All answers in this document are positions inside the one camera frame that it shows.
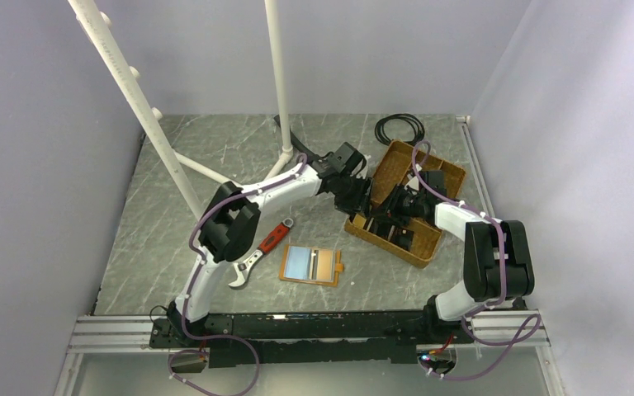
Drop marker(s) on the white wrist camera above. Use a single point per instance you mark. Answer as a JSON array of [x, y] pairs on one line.
[[413, 183], [364, 169]]

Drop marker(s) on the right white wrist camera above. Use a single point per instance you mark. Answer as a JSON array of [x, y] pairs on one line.
[[413, 183]]

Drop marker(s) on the white PVC pipe frame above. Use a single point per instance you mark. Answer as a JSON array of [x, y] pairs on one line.
[[96, 26]]

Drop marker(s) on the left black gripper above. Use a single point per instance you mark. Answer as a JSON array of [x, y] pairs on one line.
[[360, 205]]

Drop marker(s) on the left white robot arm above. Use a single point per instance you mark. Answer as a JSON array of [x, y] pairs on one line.
[[226, 230]]

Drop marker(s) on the red handled adjustable wrench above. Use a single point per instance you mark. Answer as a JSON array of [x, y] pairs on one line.
[[243, 269]]

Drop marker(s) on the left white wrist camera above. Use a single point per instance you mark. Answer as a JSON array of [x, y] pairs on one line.
[[364, 169]]

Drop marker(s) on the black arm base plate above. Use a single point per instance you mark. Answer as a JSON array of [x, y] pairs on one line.
[[397, 336]]

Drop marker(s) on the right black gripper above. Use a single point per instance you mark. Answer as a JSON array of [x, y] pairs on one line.
[[391, 214]]

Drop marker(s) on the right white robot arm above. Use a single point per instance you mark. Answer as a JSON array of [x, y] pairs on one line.
[[497, 264]]

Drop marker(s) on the aluminium extrusion rail frame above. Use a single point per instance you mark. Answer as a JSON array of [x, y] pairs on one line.
[[508, 327]]

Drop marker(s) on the brown woven divided tray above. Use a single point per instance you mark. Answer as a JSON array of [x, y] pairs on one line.
[[393, 171]]

